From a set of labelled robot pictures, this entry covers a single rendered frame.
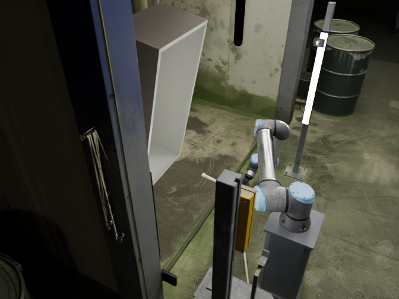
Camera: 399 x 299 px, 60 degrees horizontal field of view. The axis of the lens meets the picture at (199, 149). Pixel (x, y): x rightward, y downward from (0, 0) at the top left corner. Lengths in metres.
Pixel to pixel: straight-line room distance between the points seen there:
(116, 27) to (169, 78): 1.55
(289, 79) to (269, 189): 2.20
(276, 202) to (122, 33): 1.30
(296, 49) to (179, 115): 1.67
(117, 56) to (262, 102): 3.25
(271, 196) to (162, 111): 1.25
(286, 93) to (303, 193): 2.24
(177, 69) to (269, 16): 1.60
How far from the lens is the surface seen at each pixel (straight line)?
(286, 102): 4.20
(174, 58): 2.59
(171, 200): 3.19
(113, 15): 1.16
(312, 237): 2.22
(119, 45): 1.19
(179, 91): 2.68
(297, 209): 2.09
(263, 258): 1.49
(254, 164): 2.99
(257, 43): 4.05
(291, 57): 3.98
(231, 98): 4.44
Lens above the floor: 2.28
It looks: 37 degrees down
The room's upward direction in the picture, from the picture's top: straight up
